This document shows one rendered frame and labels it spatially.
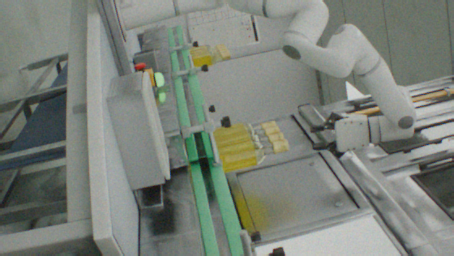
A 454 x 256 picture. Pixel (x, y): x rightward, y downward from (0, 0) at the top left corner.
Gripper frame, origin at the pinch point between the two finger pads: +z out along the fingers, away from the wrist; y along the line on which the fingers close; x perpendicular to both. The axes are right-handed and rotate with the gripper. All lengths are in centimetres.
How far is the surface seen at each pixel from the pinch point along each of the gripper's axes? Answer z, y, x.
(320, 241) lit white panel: 1.1, -11.8, 35.6
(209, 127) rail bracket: 25.6, 15.1, 19.5
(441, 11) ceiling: -94, -19, -225
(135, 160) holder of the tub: 38, 19, 42
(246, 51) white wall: 97, -120, -578
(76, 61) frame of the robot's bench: 52, 40, 28
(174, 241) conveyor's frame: 29, 7, 57
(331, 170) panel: -2.6, -13.4, -4.4
